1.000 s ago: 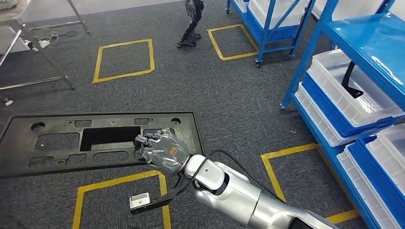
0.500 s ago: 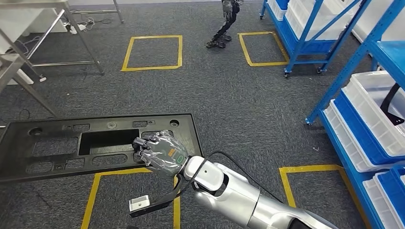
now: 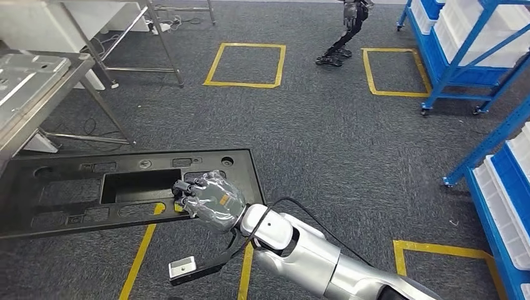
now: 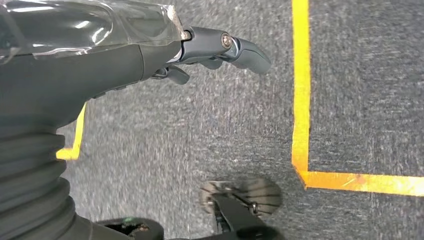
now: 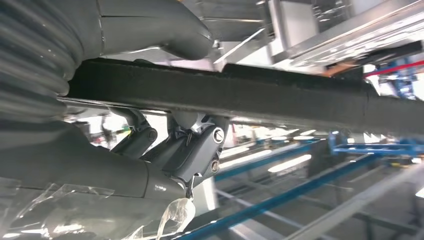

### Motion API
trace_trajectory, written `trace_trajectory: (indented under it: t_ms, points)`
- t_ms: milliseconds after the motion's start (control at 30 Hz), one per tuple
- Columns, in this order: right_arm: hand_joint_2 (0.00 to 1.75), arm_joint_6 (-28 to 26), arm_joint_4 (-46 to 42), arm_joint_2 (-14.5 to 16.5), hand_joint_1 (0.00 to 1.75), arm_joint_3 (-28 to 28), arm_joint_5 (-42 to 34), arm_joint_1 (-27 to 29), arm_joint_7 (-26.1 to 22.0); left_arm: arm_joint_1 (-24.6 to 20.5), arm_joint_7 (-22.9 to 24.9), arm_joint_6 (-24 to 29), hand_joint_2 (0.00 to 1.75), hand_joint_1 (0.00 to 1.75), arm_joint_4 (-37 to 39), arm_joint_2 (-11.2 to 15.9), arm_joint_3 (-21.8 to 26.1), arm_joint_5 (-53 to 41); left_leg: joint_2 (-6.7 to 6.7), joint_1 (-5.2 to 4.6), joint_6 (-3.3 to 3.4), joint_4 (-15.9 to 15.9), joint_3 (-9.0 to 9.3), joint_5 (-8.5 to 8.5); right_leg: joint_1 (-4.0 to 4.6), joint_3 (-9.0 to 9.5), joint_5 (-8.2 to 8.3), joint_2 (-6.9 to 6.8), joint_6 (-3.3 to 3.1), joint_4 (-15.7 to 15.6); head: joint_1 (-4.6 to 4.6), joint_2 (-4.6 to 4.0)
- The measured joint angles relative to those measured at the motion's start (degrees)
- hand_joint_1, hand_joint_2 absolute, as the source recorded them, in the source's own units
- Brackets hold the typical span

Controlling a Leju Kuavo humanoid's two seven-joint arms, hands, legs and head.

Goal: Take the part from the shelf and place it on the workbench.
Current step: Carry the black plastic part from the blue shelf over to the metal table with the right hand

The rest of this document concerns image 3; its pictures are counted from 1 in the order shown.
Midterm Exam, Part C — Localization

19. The black plastic panel part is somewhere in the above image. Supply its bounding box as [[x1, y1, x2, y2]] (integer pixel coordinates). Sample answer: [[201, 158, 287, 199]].
[[0, 149, 267, 240]]

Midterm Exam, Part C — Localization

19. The stamped metal plate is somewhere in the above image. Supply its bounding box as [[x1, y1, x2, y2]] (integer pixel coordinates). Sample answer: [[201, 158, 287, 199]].
[[0, 54, 72, 129]]

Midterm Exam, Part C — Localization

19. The white cabinet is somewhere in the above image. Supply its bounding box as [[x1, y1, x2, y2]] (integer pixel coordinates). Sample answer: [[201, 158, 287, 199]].
[[0, 0, 151, 91]]

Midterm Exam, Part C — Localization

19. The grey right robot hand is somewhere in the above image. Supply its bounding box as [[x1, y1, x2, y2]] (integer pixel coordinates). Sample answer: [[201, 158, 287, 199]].
[[171, 169, 248, 234]]

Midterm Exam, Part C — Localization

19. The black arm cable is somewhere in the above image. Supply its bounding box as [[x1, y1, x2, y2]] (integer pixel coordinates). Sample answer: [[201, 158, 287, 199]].
[[244, 197, 376, 268]]

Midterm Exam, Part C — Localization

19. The black humanoid robot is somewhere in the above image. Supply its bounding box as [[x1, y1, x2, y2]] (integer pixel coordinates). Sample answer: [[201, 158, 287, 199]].
[[315, 0, 375, 68]]

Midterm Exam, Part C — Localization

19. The black camera bracket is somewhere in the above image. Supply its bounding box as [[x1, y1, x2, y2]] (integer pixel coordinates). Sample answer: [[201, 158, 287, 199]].
[[169, 229, 249, 288]]

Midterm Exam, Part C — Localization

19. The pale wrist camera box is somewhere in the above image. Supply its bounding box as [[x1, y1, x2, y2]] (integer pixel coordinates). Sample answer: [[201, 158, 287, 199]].
[[168, 256, 198, 279]]

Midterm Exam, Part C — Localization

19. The blue plastic bin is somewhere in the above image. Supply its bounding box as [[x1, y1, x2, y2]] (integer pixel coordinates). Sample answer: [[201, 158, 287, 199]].
[[490, 142, 530, 233]]

